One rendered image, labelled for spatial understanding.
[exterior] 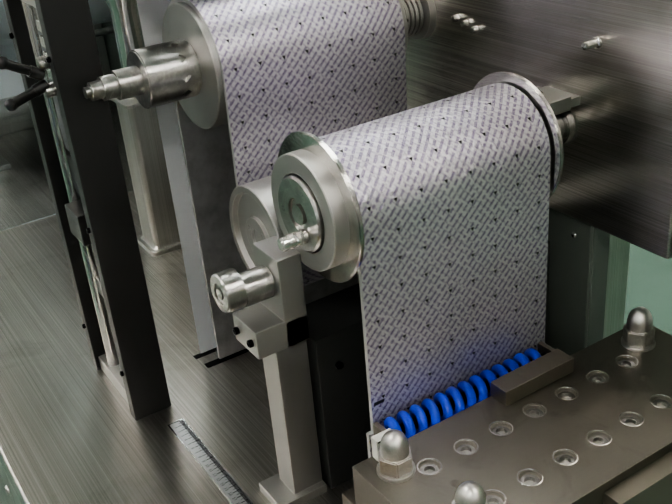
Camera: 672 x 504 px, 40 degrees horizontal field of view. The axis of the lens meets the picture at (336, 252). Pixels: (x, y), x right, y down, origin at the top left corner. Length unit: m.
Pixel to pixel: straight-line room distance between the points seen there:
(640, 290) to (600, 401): 2.25
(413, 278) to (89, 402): 0.55
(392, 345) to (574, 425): 0.19
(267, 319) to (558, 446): 0.31
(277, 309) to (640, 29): 0.44
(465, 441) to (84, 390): 0.58
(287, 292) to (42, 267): 0.81
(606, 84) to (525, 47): 0.12
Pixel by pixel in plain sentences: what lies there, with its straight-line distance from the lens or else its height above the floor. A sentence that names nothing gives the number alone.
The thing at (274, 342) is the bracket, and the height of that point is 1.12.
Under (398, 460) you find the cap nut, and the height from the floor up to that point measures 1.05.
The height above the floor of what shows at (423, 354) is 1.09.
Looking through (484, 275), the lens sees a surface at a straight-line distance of 0.94.
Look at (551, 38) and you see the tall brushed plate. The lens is 1.03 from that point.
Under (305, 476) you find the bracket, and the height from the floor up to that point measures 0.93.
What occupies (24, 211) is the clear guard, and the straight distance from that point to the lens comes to 1.81.
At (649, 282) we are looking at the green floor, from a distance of 3.25.
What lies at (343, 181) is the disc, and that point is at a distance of 0.80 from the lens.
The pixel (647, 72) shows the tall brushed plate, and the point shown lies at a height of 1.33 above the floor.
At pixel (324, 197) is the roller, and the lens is 0.80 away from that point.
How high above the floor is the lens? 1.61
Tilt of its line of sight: 28 degrees down
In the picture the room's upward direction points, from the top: 5 degrees counter-clockwise
